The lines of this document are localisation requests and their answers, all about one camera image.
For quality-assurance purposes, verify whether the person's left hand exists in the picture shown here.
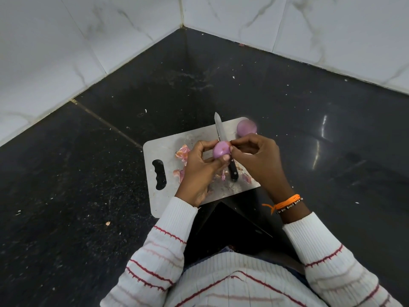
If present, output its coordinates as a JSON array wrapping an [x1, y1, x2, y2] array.
[[175, 140, 231, 208]]

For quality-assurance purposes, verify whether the person's left forearm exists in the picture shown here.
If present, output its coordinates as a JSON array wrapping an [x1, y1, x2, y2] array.
[[101, 197, 199, 307]]

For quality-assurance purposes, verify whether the orange thread wristband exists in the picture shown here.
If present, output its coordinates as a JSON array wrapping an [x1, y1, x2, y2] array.
[[262, 194, 301, 215]]

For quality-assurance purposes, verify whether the beaded bracelet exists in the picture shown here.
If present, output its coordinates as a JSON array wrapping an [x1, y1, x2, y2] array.
[[276, 197, 304, 214]]

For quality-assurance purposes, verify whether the steel cutting board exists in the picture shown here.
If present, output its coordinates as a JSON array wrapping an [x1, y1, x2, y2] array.
[[143, 116, 261, 219]]

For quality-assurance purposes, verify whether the person's right hand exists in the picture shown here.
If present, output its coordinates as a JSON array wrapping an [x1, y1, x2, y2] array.
[[230, 133, 293, 205]]

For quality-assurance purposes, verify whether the white red striped sweater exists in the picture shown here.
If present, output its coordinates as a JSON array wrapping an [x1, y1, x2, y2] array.
[[164, 252, 328, 307]]

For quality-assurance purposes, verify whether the purple onion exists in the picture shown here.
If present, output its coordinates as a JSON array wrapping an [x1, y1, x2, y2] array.
[[212, 141, 232, 159], [236, 119, 258, 138]]

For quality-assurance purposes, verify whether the black handled kitchen knife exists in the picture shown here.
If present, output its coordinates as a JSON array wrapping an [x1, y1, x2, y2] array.
[[214, 112, 239, 182]]

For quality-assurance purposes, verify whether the person's right forearm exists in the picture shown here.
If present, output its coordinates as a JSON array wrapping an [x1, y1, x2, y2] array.
[[276, 201, 403, 307]]

